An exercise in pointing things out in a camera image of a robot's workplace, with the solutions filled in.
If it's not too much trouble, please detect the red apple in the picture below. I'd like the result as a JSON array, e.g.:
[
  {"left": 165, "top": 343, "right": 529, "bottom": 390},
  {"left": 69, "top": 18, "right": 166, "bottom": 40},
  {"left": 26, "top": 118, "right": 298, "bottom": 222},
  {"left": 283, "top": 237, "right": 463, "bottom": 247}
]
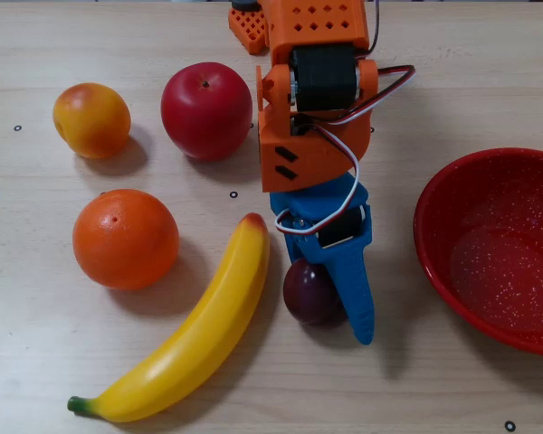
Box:
[{"left": 160, "top": 61, "right": 253, "bottom": 163}]

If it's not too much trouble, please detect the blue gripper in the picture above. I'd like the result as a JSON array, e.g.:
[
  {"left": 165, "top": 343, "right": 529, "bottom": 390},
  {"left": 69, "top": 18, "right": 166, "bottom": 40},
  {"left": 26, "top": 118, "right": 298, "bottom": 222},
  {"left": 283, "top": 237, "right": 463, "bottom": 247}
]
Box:
[{"left": 270, "top": 174, "right": 375, "bottom": 346}]

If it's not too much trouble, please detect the orange fruit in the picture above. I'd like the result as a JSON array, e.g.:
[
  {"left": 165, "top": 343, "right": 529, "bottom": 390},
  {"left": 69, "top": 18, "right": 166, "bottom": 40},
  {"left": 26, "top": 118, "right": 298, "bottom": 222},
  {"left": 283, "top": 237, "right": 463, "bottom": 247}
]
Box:
[{"left": 71, "top": 188, "right": 181, "bottom": 291}]

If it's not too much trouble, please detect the yellow banana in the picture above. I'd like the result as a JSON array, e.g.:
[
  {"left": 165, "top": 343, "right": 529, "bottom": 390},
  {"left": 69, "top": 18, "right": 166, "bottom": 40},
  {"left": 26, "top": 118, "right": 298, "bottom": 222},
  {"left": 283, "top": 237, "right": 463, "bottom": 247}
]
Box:
[{"left": 67, "top": 212, "right": 272, "bottom": 424}]

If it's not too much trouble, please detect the yellow orange peach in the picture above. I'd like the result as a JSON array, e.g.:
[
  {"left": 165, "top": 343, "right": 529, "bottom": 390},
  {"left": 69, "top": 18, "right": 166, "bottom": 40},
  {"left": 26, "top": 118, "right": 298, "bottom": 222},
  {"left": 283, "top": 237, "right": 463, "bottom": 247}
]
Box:
[{"left": 52, "top": 82, "right": 132, "bottom": 160}]

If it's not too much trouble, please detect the purple plum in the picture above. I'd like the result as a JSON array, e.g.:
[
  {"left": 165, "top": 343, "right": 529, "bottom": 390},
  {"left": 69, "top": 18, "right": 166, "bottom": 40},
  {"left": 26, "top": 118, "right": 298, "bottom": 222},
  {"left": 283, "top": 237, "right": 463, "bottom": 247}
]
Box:
[{"left": 282, "top": 258, "right": 348, "bottom": 327}]

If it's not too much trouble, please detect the orange grid base plate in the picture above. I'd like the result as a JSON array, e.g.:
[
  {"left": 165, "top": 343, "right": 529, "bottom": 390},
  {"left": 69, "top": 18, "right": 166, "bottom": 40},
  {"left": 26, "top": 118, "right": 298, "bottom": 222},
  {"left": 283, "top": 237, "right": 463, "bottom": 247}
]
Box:
[{"left": 228, "top": 6, "right": 271, "bottom": 56}]

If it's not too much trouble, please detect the red white servo cable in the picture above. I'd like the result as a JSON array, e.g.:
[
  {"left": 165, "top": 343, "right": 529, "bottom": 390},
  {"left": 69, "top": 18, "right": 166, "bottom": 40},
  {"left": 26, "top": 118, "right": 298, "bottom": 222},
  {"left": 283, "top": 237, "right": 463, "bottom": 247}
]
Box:
[{"left": 274, "top": 0, "right": 416, "bottom": 236}]

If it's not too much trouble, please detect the red speckled bowl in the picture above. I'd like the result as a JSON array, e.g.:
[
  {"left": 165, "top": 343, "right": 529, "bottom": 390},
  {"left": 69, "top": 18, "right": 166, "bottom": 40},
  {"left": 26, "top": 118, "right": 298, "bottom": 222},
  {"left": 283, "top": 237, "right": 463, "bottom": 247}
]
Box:
[{"left": 413, "top": 147, "right": 543, "bottom": 358}]

